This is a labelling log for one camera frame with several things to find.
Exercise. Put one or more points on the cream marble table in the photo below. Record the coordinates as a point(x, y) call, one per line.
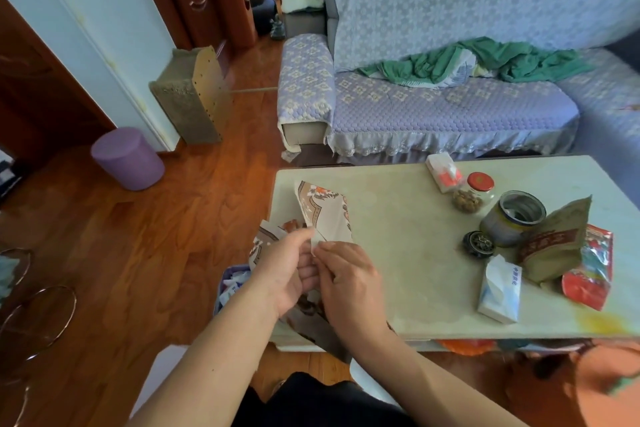
point(410, 266)

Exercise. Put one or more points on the dark patterned canister lid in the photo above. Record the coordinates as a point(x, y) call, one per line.
point(479, 245)

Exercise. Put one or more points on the white blue tissue pack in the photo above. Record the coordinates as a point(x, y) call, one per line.
point(500, 291)

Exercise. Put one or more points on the purple quilted sofa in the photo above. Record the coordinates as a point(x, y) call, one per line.
point(450, 111)

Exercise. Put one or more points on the person's right forearm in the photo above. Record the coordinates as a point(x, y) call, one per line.
point(425, 386)

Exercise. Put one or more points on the beige floral tablecloth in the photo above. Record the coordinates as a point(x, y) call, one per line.
point(325, 211)

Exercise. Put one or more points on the person's left forearm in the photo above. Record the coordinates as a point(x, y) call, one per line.
point(210, 371)

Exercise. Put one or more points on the person's left hand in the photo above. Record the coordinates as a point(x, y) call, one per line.
point(285, 276)

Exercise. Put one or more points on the orange plastic basin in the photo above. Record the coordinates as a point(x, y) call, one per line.
point(465, 346)

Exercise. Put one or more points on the pink plastic stool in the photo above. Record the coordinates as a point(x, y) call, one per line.
point(160, 376)

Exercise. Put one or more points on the grey pillow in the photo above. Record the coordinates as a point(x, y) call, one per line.
point(627, 54)

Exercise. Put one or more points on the red snack packet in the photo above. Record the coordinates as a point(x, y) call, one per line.
point(590, 276)

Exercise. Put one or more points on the green blanket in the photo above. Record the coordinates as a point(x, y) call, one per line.
point(500, 59)

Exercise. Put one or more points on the dark brown wooden door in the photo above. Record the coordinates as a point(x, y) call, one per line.
point(40, 91)

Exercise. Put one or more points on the grey side stool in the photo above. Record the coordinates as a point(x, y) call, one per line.
point(302, 24)

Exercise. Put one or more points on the person's right hand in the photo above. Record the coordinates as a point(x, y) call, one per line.
point(350, 291)

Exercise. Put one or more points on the red lid glass jar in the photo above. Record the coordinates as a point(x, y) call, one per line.
point(480, 181)

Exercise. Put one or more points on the grey open canister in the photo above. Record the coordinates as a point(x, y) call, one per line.
point(500, 229)

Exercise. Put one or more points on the person's black trousers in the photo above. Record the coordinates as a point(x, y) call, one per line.
point(310, 406)

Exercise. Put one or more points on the brown paper tea bag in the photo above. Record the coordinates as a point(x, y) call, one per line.
point(555, 246)

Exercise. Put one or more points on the small bin with lavender bag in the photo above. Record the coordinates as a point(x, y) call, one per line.
point(232, 281)

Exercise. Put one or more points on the small green ornament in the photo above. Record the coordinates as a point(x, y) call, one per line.
point(277, 29)

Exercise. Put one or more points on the purple cylindrical stool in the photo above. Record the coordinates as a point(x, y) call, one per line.
point(127, 159)

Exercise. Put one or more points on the olive brown perforated box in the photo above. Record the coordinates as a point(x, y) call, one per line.
point(185, 101)

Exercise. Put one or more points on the white red tissue pack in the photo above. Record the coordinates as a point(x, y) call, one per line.
point(442, 171)

